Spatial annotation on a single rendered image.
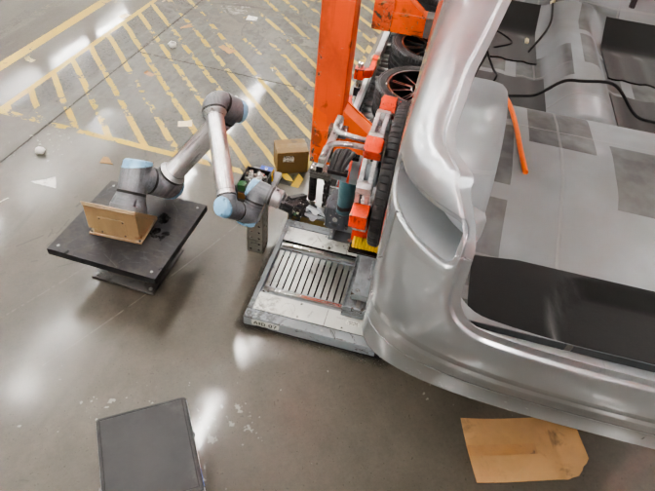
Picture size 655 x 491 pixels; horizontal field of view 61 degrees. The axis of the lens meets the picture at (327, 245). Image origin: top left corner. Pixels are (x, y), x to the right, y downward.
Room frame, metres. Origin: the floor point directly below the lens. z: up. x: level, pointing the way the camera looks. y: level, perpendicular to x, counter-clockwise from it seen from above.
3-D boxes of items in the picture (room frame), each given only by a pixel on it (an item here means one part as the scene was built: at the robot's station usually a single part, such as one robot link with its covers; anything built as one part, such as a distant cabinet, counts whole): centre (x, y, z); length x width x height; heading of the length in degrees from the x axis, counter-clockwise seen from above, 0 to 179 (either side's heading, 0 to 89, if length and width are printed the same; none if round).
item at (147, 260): (2.11, 1.05, 0.15); 0.60 x 0.60 x 0.30; 79
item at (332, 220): (2.40, -0.17, 0.26); 0.42 x 0.18 x 0.35; 81
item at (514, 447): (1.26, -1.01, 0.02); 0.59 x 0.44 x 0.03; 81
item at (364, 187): (2.09, -0.16, 0.85); 0.54 x 0.07 x 0.54; 171
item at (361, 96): (3.88, -0.16, 0.28); 2.47 x 0.09 x 0.22; 171
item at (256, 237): (2.36, 0.42, 0.21); 0.10 x 0.10 x 0.42; 81
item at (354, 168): (2.10, -0.09, 0.85); 0.21 x 0.14 x 0.14; 81
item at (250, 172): (2.29, 0.43, 0.51); 0.20 x 0.14 x 0.13; 170
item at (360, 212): (1.78, -0.12, 0.85); 0.09 x 0.08 x 0.07; 171
